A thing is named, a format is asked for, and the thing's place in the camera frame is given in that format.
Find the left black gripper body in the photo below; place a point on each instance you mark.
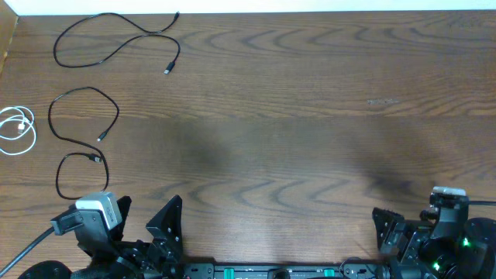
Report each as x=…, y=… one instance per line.
x=122, y=263

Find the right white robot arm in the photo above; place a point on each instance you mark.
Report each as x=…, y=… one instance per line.
x=476, y=248

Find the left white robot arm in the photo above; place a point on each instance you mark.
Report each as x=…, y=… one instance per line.
x=56, y=269

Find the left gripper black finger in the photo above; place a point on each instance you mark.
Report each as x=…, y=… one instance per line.
x=124, y=206
x=165, y=228

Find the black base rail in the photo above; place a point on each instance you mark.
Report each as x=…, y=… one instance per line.
x=352, y=267

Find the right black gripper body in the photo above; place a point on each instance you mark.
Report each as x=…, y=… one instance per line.
x=438, y=254

